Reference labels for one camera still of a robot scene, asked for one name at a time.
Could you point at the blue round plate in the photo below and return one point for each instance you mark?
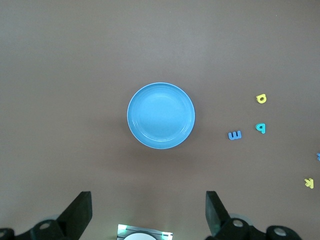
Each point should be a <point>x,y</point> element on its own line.
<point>161,115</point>

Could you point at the teal foam letter p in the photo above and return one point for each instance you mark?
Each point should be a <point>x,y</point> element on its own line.
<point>263,130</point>

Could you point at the blue foam letter m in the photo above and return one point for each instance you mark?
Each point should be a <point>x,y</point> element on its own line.
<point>235,138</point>

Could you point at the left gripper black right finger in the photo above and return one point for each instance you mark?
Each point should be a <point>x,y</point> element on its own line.
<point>220,225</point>

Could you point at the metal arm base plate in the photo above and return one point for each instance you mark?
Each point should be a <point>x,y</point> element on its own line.
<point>140,228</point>

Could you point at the brown table cover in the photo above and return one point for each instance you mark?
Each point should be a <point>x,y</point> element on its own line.
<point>75,75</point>

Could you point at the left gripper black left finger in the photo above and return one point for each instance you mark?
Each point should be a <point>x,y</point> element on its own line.
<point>75,217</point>

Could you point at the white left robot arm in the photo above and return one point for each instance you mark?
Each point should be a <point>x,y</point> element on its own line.
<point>138,237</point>

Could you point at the yellow foam letter k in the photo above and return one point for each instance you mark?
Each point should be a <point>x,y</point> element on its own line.
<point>310,183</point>

